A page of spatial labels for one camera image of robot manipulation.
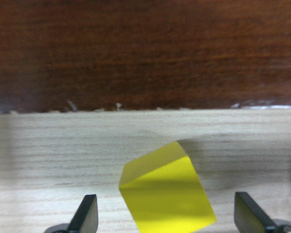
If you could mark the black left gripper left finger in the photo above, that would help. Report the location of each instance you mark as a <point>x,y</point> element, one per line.
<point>85,220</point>

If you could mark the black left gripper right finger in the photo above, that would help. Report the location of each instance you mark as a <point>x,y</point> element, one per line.
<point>249,217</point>

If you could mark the yellow cube block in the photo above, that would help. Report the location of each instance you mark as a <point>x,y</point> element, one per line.
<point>164,193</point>

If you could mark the dark wooden drawer box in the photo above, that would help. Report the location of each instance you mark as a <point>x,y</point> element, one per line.
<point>83,55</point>

